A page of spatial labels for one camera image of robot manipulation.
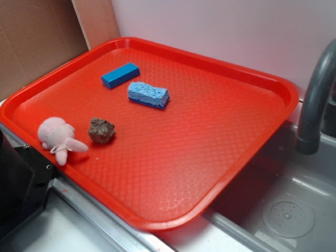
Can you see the light wooden board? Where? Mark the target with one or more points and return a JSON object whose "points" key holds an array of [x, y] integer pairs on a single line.
{"points": [[97, 21]]}

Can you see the grey faucet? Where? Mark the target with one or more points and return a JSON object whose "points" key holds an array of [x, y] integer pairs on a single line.
{"points": [[318, 110]]}

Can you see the grey plastic sink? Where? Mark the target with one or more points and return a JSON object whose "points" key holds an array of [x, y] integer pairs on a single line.
{"points": [[280, 201]]}

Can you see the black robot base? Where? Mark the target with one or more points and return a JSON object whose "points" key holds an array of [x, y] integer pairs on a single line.
{"points": [[26, 180]]}

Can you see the light blue sponge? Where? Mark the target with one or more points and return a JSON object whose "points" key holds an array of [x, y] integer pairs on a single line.
{"points": [[148, 95]]}

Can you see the brown cardboard panel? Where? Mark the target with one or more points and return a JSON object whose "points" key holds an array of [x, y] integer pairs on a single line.
{"points": [[36, 38]]}

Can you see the brown rock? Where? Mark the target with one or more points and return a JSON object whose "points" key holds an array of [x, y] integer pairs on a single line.
{"points": [[101, 131]]}

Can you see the red plastic tray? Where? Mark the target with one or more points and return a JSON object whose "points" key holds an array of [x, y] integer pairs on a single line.
{"points": [[163, 167]]}

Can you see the blue rectangular block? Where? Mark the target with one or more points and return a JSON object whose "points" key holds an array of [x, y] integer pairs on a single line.
{"points": [[120, 75]]}

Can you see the pink plush bunny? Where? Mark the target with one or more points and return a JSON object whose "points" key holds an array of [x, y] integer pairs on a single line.
{"points": [[59, 138]]}

